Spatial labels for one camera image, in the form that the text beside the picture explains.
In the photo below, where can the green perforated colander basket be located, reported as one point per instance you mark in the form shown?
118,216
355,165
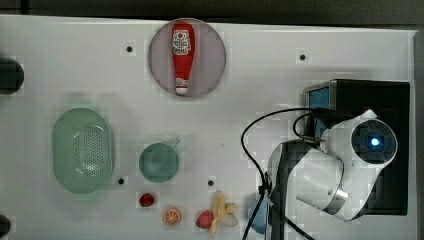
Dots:
83,151

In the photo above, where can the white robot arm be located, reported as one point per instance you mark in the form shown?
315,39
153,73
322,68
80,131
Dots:
337,176

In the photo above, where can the black toaster oven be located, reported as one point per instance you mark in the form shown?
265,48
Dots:
343,99

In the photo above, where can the red ketchup bottle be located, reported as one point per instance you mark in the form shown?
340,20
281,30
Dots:
183,46

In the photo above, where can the green cup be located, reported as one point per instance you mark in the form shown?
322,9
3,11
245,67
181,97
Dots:
159,162

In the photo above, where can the peeled toy banana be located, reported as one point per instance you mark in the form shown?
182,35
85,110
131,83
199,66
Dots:
223,213

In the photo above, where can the red toy strawberry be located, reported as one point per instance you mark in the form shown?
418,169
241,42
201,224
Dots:
204,221

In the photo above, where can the black cylinder post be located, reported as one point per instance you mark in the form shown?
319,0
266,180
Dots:
11,76

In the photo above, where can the small red toy fruit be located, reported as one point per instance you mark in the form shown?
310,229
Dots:
146,200

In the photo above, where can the grey round plate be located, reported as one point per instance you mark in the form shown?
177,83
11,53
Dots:
208,65

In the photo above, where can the orange slice toy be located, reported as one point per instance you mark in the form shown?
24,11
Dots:
172,216

